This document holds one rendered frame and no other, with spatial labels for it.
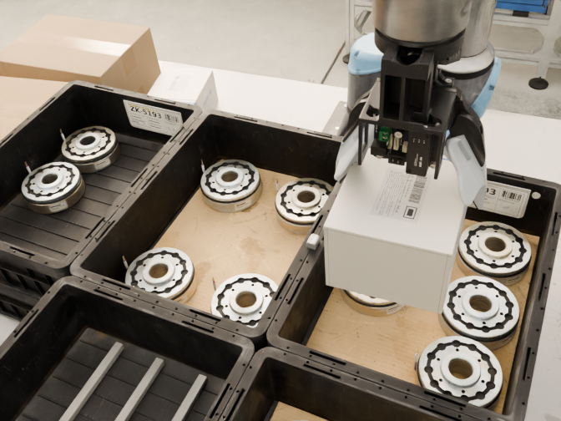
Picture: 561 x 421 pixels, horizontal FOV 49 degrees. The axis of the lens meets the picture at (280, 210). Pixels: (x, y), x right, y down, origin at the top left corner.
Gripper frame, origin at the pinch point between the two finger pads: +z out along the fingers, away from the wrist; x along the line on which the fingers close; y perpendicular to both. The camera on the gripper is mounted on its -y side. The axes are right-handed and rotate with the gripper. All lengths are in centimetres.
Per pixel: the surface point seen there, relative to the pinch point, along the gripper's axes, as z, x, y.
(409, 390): 17.8, 4.2, 12.8
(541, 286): 19.2, 16.6, -7.3
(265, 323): 17.7, -14.3, 9.7
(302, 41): 112, -92, -206
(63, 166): 25, -64, -15
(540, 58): 98, 17, -194
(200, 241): 27.8, -33.7, -7.7
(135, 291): 17.7, -32.3, 10.3
